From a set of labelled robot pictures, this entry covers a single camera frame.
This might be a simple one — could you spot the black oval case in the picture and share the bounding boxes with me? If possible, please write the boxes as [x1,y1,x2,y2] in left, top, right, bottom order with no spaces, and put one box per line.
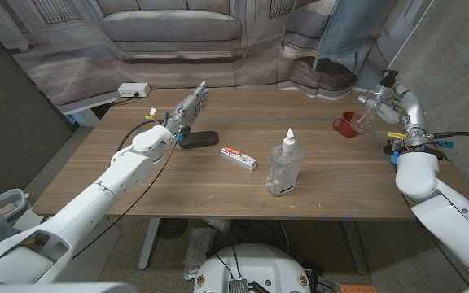
[179,130,220,150]

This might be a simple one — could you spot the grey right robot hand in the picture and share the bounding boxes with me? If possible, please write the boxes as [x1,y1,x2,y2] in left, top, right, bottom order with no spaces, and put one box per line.
[357,83,433,146]

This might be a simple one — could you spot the clear plastic bag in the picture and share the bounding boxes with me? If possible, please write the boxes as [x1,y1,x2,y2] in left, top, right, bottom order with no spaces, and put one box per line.
[183,226,217,282]

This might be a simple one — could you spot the clear dispenser bottle black pump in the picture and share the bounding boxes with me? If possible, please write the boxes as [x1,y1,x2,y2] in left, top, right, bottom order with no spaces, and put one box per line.
[350,69,399,134]

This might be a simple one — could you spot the red cup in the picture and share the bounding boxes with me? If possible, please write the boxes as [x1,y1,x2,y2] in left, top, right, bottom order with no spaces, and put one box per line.
[331,111,362,138]

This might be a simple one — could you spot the white power strip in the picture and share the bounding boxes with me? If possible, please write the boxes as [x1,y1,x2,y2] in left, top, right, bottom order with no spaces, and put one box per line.
[117,82,152,98]

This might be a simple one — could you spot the white grey bin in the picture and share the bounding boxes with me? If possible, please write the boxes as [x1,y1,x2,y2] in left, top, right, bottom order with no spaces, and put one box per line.
[0,188,31,225]

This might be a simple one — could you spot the grey table leg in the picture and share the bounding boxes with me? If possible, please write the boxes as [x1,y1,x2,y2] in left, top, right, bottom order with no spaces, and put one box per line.
[138,217,161,271]
[342,219,369,276]

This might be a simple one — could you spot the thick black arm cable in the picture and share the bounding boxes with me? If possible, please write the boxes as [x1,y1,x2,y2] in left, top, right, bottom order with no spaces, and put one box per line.
[432,129,469,142]
[114,118,162,155]

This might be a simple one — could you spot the black round fan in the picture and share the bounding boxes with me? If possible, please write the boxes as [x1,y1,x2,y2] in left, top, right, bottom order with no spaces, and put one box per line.
[156,218,190,241]

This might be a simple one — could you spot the printed living room backdrop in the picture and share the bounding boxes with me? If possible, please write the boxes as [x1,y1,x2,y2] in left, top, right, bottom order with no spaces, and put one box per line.
[0,0,437,109]

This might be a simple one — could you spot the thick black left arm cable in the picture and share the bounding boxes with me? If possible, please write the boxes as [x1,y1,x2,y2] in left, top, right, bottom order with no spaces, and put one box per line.
[114,118,162,155]

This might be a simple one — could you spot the black power strip cable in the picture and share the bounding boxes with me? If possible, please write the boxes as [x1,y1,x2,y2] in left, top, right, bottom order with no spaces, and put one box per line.
[110,92,141,107]

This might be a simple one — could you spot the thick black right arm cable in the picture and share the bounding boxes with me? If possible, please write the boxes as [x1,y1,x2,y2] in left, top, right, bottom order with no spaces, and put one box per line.
[432,129,469,142]

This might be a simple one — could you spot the toothpaste box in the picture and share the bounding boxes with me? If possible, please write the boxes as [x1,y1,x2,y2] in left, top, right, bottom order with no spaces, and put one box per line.
[220,146,258,172]

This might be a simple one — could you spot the clear bottle with white nozzle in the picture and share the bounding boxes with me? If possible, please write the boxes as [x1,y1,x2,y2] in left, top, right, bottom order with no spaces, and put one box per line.
[265,128,304,198]

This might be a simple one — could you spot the orange board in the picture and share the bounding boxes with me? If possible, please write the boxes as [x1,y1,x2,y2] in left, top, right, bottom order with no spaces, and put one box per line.
[340,284,378,293]

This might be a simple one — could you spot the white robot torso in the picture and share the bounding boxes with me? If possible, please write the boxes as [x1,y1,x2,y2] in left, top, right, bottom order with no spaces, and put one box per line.
[193,243,312,293]

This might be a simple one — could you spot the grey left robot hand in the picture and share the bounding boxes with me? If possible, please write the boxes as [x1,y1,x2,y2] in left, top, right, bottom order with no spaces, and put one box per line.
[164,80,210,138]

